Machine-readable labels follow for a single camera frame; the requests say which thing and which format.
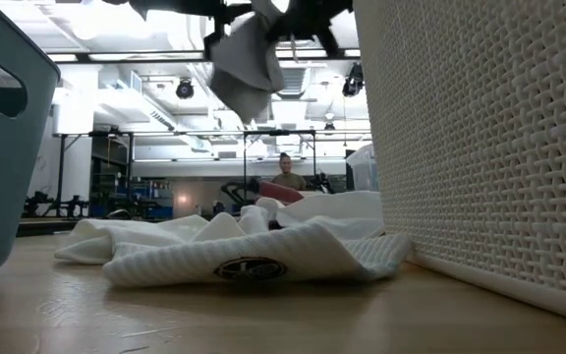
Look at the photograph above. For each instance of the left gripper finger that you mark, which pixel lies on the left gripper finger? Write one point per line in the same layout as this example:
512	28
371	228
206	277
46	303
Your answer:
231	11

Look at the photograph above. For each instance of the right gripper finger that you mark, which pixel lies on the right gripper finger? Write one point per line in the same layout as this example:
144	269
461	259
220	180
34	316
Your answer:
295	27

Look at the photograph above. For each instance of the grey cloth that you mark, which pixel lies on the grey cloth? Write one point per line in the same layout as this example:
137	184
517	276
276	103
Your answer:
246	69

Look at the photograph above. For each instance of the pink cloth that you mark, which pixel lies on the pink cloth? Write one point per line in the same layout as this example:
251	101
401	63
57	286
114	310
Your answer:
283	193

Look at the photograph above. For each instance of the plain white cloth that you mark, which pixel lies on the plain white cloth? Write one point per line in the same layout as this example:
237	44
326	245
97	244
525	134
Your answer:
332	211
96	236

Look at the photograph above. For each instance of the white ribbed cloth with logo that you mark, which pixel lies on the white ribbed cloth with logo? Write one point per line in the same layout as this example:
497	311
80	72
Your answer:
189	255

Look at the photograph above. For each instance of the grey ceiling air vent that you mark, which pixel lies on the grey ceiling air vent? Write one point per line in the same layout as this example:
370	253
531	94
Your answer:
295	83

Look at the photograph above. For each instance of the black ceiling spotlight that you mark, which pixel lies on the black ceiling spotlight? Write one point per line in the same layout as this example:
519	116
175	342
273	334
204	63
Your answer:
185	89
354	81

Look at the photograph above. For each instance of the small hanging ceiling lamp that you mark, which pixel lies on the small hanging ceiling lamp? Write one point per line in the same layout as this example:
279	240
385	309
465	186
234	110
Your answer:
329	125

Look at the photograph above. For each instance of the person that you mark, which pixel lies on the person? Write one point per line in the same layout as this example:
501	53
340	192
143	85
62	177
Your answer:
288	181

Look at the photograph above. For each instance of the clear plastic bin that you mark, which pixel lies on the clear plastic bin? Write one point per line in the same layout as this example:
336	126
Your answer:
364	169

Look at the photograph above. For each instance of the dark storage shelf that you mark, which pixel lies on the dark storage shelf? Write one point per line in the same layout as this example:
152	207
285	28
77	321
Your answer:
111	172

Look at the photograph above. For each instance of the white building column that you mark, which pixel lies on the white building column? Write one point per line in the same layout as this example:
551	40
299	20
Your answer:
74	162

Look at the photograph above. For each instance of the blue storage bins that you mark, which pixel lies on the blue storage bins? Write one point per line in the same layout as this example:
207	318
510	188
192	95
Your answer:
157	211

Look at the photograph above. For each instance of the white woven basket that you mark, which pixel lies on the white woven basket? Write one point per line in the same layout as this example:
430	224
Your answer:
484	147

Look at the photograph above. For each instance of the teal plastic basket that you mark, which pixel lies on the teal plastic basket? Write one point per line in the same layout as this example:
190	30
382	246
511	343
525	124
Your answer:
3	162

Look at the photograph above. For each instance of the black overhead frame beam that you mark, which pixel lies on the black overhead frame beam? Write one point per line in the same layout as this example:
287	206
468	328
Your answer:
81	58

